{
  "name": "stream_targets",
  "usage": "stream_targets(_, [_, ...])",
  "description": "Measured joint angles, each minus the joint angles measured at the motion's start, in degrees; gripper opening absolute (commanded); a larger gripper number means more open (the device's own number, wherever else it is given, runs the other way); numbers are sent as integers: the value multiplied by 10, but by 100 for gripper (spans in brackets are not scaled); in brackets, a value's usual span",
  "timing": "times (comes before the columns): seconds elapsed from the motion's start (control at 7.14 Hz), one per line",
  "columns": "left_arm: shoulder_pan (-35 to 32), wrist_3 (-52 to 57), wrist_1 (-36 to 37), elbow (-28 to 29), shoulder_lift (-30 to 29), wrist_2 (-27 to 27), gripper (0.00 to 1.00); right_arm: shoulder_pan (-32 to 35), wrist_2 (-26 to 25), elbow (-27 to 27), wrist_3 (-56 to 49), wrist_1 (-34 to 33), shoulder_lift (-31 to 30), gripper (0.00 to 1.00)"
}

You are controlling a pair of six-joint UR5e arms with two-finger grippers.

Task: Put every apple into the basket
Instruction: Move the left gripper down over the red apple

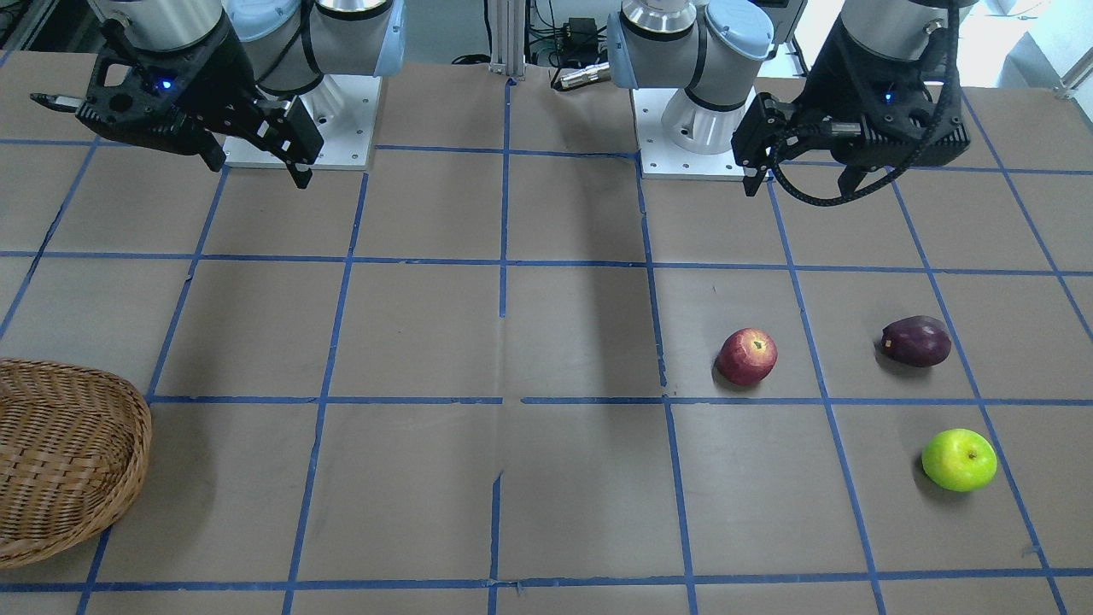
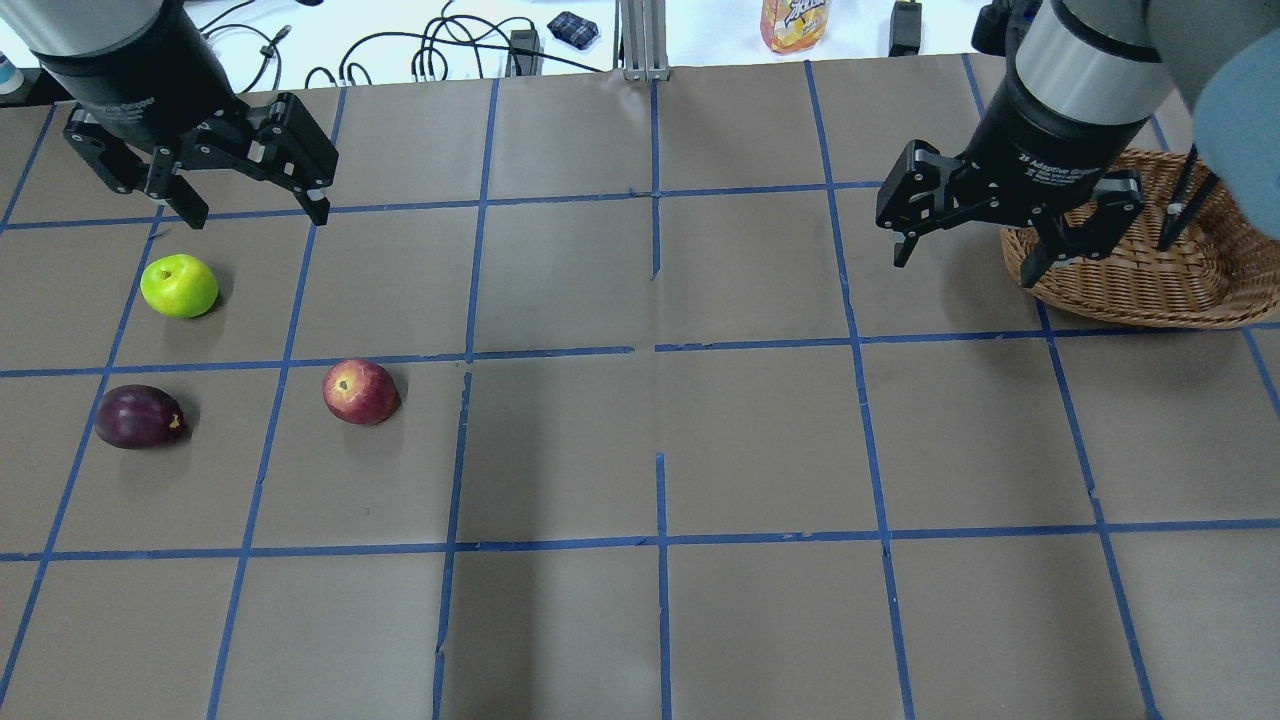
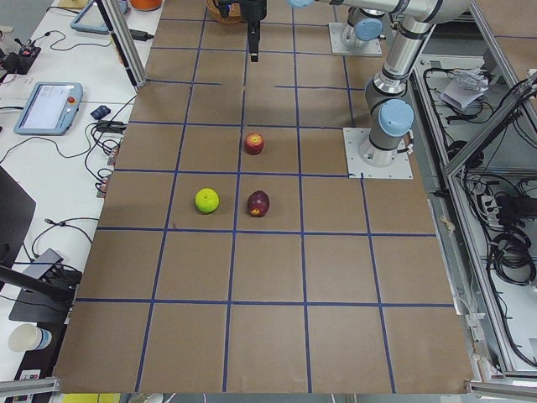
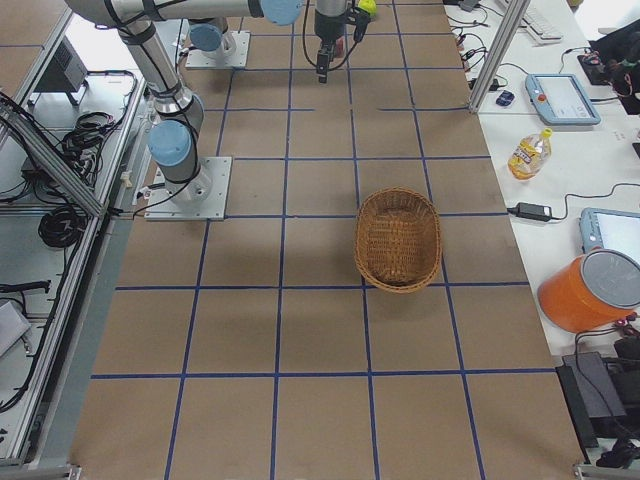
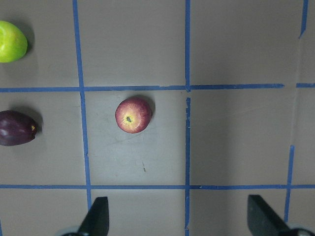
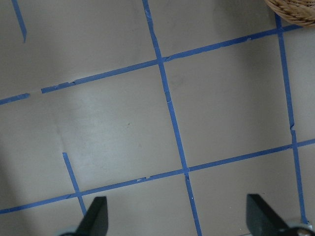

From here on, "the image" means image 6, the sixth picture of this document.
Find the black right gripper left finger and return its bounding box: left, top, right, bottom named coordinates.
left=76, top=196, right=109, bottom=236

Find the woven wicker basket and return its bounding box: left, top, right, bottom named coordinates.
left=264, top=0, right=315, bottom=27

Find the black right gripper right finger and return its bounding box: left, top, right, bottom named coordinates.
left=246, top=194, right=292, bottom=236

